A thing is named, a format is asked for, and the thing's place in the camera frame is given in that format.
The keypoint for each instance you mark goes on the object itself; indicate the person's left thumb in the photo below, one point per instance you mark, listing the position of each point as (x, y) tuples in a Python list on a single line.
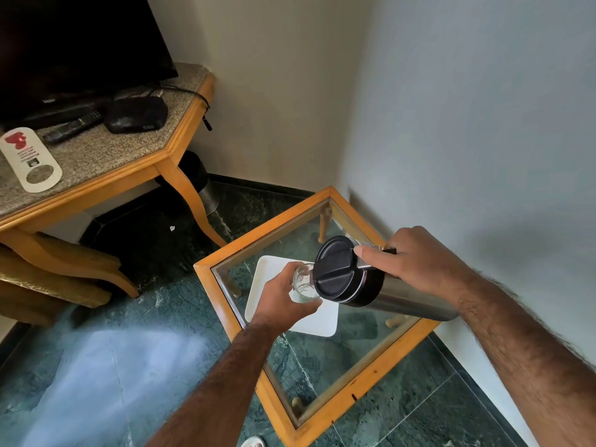
[(305, 308)]

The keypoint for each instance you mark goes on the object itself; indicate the white square tray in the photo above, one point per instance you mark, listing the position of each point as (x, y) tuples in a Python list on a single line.
[(298, 316)]

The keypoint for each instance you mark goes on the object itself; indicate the wooden glass-top side table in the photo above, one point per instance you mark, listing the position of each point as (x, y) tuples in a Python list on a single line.
[(321, 316)]

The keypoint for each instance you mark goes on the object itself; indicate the white door hanger sign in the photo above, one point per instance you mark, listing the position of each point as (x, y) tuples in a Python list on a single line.
[(29, 155)]

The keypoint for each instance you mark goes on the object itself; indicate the clear drinking glass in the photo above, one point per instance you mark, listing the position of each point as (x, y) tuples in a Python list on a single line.
[(305, 286)]

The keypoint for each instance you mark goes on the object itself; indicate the white slipper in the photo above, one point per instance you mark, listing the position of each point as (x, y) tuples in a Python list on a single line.
[(253, 442)]

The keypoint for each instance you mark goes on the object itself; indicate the black television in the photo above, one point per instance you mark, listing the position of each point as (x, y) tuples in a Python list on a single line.
[(70, 51)]

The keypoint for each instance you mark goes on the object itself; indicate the person's right forearm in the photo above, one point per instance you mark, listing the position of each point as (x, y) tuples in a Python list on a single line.
[(526, 358)]

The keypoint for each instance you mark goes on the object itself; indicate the person's right hand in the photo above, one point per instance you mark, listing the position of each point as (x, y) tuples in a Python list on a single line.
[(419, 263)]

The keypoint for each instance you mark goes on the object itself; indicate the person's left forearm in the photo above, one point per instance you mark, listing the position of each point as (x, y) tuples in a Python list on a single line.
[(219, 391)]

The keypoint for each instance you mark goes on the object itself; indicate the wooden upholstered chair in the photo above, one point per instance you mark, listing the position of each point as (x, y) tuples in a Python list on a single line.
[(51, 279)]

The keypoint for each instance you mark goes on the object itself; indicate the black waste bin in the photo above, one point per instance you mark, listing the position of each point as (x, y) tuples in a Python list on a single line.
[(201, 181)]

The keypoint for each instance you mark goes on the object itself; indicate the person's left hand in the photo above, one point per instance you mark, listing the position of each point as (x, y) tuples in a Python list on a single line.
[(274, 302)]

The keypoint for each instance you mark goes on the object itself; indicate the black set-top box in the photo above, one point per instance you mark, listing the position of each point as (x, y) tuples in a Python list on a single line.
[(136, 114)]

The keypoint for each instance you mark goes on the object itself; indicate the wooden granite-top desk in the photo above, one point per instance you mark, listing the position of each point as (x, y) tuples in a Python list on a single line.
[(107, 167)]

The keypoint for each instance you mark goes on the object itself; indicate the steel flask with black lid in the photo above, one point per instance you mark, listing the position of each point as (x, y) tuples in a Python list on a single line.
[(354, 279)]

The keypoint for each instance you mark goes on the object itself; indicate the person's right thumb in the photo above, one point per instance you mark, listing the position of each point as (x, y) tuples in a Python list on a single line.
[(372, 256)]

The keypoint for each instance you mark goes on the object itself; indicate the black remote control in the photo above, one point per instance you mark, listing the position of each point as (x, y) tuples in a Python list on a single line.
[(74, 127)]

